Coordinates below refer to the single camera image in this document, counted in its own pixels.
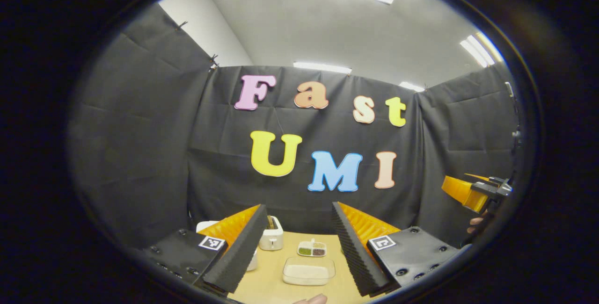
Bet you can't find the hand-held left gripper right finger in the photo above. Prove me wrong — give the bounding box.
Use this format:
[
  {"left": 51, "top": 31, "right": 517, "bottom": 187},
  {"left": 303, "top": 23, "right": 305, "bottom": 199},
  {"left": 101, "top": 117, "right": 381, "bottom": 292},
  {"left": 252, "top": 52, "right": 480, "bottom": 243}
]
[{"left": 331, "top": 201, "right": 462, "bottom": 298}]

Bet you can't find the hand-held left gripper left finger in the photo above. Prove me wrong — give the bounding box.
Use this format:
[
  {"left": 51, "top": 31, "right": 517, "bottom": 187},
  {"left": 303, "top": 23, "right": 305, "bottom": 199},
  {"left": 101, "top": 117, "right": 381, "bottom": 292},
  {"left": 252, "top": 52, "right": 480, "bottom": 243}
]
[{"left": 145, "top": 203, "right": 269, "bottom": 295}]

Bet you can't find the white rice cooker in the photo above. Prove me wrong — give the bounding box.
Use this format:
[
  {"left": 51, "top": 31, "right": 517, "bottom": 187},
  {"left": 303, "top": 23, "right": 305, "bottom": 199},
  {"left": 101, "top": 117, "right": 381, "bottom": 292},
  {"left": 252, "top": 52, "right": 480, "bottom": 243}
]
[{"left": 195, "top": 220, "right": 259, "bottom": 272}]

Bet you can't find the white chopstick holder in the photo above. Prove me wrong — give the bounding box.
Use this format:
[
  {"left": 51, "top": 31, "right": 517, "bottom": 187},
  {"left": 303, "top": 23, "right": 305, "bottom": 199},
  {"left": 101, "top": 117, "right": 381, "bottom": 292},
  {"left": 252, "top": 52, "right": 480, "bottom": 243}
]
[{"left": 258, "top": 216, "right": 285, "bottom": 252}]

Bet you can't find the clear rice container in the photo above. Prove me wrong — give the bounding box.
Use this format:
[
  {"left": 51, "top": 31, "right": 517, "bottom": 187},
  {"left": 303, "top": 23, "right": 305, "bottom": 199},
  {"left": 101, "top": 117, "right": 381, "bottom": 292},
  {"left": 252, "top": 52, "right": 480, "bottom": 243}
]
[{"left": 282, "top": 256, "right": 336, "bottom": 287}]

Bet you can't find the white divided grain dish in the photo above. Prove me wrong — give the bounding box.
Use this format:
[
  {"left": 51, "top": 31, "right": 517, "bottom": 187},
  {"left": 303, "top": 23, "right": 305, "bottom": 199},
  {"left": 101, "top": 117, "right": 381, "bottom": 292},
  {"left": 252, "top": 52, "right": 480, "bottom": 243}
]
[{"left": 297, "top": 239, "right": 328, "bottom": 258}]

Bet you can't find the black backdrop cloth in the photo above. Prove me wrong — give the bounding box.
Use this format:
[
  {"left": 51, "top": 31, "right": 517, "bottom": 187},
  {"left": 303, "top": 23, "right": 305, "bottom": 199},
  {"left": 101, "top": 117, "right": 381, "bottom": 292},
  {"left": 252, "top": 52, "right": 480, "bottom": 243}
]
[{"left": 68, "top": 4, "right": 521, "bottom": 251}]

